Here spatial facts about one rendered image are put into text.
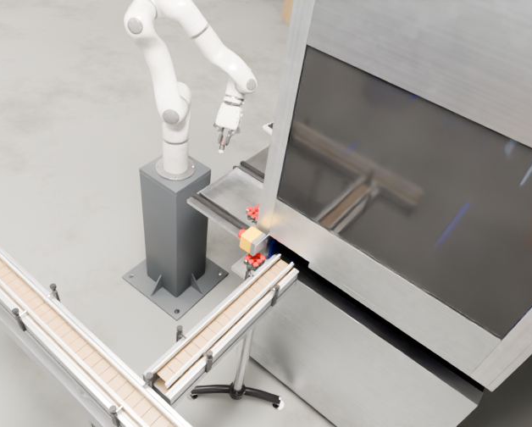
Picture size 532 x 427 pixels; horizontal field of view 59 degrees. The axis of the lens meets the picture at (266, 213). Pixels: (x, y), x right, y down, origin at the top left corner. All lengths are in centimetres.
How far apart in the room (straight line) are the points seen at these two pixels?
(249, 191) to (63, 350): 106
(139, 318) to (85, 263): 54
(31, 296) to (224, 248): 159
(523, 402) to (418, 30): 236
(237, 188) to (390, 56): 118
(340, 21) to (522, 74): 45
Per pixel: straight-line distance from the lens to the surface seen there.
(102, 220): 333
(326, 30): 135
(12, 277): 190
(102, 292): 295
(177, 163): 226
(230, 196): 219
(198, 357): 159
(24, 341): 220
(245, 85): 194
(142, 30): 190
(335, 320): 193
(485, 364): 170
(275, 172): 165
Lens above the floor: 236
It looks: 44 degrees down
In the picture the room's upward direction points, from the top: 10 degrees clockwise
